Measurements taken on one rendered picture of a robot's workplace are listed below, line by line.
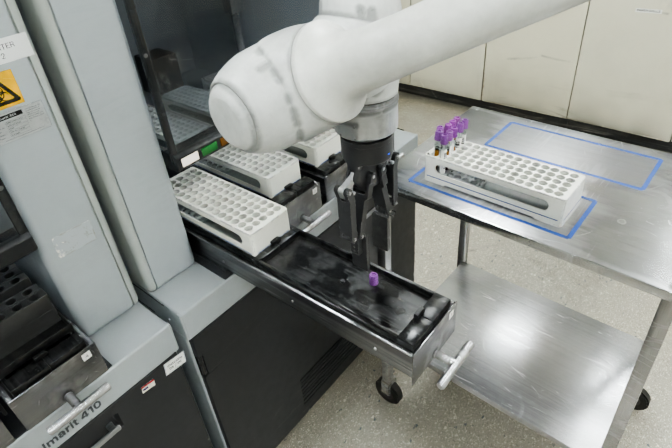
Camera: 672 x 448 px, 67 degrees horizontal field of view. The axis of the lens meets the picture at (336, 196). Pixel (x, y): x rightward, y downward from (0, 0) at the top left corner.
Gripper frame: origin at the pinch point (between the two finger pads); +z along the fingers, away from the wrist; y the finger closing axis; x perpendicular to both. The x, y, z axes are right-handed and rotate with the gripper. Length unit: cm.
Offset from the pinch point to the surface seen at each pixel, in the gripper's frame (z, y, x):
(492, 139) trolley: 7, -55, -3
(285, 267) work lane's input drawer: 9.1, 5.9, -15.4
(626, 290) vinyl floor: 89, -115, 30
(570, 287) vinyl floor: 89, -106, 13
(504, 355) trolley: 61, -40, 12
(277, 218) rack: 3.4, 1.0, -21.1
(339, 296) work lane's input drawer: 9.1, 5.9, -2.7
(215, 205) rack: 3.6, 4.6, -34.9
